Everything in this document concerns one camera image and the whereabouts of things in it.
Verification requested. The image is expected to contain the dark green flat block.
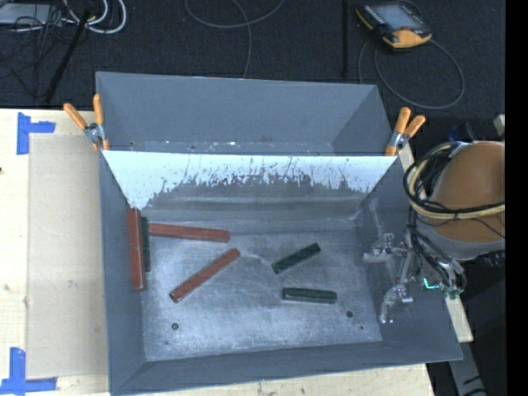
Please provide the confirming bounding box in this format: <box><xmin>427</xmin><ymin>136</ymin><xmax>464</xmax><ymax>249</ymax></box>
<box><xmin>140</xmin><ymin>216</ymin><xmax>153</xmax><ymax>273</ymax></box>
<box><xmin>271</xmin><ymin>242</ymin><xmax>323</xmax><ymax>275</ymax></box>
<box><xmin>281</xmin><ymin>286</ymin><xmax>338</xmax><ymax>305</ymax></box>

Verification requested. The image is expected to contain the pale flat board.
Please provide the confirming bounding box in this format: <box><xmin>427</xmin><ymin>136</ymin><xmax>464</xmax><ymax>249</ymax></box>
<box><xmin>25</xmin><ymin>132</ymin><xmax>110</xmax><ymax>381</ymax></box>

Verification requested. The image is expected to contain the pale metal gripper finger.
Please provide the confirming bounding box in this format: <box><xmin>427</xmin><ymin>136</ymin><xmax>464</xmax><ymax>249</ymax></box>
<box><xmin>378</xmin><ymin>285</ymin><xmax>415</xmax><ymax>325</ymax></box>
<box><xmin>361</xmin><ymin>232</ymin><xmax>409</xmax><ymax>266</ymax></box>

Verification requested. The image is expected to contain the red-brown flat block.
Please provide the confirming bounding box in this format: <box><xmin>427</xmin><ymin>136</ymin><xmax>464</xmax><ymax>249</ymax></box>
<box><xmin>126</xmin><ymin>207</ymin><xmax>149</xmax><ymax>293</ymax></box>
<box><xmin>148</xmin><ymin>222</ymin><xmax>232</xmax><ymax>244</ymax></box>
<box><xmin>169</xmin><ymin>247</ymin><xmax>242</xmax><ymax>304</ymax></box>

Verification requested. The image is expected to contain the grey metal bin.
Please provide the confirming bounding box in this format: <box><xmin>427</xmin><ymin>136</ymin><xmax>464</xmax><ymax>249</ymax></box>
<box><xmin>95</xmin><ymin>71</ymin><xmax>464</xmax><ymax>396</ymax></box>

